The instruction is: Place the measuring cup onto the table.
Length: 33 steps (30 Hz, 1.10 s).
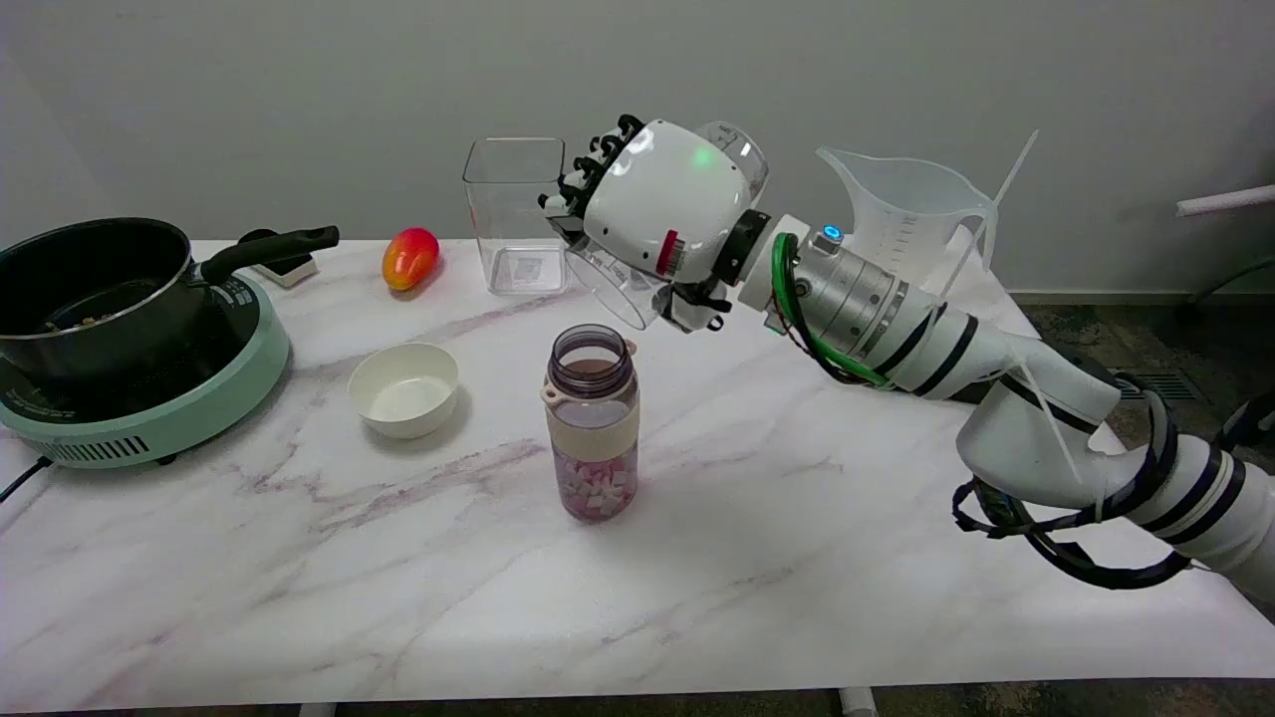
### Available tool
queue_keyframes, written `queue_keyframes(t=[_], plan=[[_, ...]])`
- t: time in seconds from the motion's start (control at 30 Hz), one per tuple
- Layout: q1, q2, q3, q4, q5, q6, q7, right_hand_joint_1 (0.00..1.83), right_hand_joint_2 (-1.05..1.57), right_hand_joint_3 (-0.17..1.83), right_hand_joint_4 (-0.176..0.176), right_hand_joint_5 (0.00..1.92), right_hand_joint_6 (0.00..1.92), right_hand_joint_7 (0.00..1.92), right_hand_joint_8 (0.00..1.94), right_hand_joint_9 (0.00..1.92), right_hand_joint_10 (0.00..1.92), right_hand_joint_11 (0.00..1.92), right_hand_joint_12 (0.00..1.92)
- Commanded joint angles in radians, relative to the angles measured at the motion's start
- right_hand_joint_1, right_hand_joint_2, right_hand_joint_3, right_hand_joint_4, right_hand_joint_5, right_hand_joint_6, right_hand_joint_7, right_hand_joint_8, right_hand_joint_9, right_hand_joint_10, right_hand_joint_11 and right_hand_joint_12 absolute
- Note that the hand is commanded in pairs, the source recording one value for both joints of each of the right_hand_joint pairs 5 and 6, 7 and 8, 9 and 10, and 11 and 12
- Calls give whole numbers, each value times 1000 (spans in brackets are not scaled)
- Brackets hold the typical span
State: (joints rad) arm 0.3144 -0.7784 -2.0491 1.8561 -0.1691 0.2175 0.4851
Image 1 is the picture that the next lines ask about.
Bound red yellow mango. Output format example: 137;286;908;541
382;227;441;293

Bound clear square storage container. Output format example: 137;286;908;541
462;137;572;297

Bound small white black device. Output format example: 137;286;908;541
239;229;320;290

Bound black saucepan with handle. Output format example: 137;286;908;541
0;217;341;384

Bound mint green induction cooker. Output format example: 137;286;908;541
0;271;292;471

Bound black cooker power cable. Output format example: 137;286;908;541
0;456;51;504

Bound clear plastic measuring cup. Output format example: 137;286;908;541
564;119;770;332

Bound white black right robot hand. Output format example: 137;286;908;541
539;115;773;335

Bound green robot cable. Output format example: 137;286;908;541
771;232;893;390

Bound purple bottle with candy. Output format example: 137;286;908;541
541;324;641;525

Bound white pipe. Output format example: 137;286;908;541
1175;185;1275;218

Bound translucent plastic pitcher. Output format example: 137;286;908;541
816;146;999;297

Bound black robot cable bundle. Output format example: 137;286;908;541
951;373;1275;591

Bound white ceramic bowl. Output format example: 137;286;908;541
348;343;461;441

